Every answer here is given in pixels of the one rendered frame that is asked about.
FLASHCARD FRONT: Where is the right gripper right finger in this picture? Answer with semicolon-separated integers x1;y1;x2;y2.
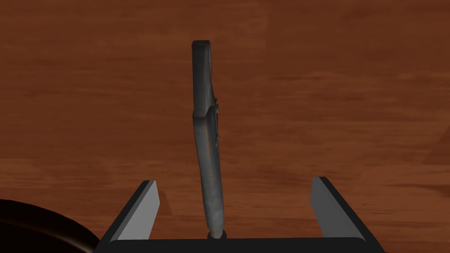
310;176;368;242

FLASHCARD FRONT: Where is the brown wooden table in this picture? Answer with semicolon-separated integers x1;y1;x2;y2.
0;0;450;253

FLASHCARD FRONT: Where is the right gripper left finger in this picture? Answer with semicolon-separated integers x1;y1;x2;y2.
100;179;161;243

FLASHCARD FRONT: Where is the grey knife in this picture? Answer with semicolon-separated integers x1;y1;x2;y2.
191;40;226;240

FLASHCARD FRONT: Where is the dark round bowl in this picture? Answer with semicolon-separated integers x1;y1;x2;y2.
0;199;101;253

